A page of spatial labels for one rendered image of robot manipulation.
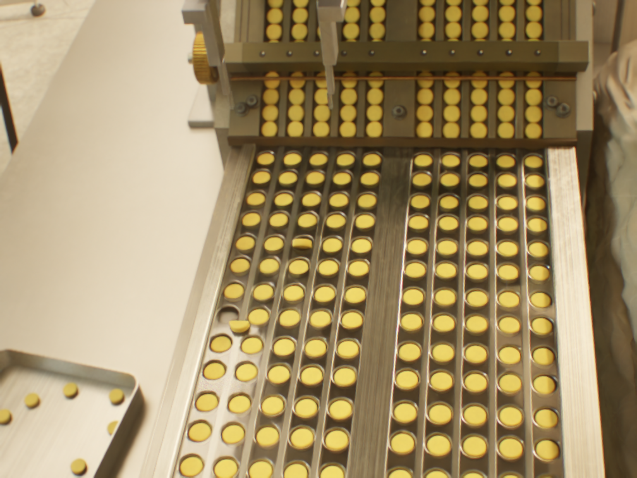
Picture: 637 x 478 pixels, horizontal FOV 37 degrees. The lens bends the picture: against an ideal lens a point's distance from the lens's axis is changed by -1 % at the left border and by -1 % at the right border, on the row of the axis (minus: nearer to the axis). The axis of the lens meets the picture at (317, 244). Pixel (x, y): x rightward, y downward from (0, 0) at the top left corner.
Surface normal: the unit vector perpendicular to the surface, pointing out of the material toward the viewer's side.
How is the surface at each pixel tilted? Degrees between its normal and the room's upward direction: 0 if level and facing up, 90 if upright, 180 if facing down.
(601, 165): 63
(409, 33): 38
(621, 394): 50
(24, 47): 0
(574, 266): 0
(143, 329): 0
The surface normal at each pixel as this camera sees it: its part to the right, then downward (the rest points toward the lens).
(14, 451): -0.10, -0.70
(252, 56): -0.15, -0.11
